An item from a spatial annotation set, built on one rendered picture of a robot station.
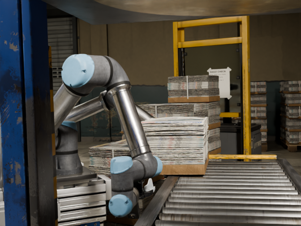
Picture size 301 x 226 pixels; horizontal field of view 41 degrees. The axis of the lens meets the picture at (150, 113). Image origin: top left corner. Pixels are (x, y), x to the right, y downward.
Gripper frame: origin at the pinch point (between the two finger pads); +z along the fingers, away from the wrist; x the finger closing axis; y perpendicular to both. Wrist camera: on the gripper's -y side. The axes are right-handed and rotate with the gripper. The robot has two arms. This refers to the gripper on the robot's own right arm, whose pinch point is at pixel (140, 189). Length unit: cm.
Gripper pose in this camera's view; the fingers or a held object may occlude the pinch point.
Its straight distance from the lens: 171.3
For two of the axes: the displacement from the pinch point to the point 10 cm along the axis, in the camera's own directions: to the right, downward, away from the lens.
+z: 1.8, -0.5, 9.8
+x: -9.8, 0.3, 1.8
